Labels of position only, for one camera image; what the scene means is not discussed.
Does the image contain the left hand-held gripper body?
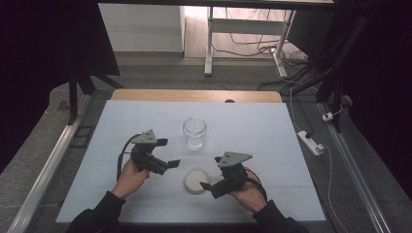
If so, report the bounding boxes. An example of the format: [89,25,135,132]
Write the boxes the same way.
[130,129,170,176]

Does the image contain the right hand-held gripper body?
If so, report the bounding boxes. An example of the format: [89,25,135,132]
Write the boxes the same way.
[210,150,254,200]

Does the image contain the white round lid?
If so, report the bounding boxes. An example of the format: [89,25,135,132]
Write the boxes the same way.
[184,168,211,195]

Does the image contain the clear glass jar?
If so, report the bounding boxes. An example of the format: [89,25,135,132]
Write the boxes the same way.
[182,116,208,152]

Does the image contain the person's right hand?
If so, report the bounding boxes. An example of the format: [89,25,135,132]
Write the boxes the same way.
[227,179,267,214]

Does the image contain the person's left hand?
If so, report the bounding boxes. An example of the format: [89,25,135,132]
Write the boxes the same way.
[111,158,151,200]

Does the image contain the white table cover sheet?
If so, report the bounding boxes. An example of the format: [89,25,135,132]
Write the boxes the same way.
[55,99,326,224]

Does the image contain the wooden table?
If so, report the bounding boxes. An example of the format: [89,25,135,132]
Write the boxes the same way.
[111,88,284,104]

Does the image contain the white power strip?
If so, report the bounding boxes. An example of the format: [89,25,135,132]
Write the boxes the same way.
[296,130,326,157]

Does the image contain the black metal stand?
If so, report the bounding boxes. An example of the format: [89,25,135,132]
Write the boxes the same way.
[67,62,125,126]
[281,13,381,134]

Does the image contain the black curtain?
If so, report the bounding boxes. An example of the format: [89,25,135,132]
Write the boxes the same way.
[336,0,412,200]
[0,0,121,174]

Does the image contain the black and red gripper cable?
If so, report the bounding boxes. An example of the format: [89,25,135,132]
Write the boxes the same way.
[244,167,268,202]

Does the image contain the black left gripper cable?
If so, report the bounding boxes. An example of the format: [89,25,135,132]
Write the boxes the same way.
[116,133,144,181]

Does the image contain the white power strip cable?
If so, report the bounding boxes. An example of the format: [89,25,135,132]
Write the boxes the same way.
[322,143,350,233]

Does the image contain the aluminium floor rail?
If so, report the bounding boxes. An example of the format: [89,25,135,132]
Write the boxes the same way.
[6,93,93,233]
[317,101,394,233]

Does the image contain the bundle of black floor cables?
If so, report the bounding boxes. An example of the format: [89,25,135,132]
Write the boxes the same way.
[212,7,314,92]

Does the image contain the white desk frame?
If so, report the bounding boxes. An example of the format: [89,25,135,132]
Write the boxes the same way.
[203,6,296,79]

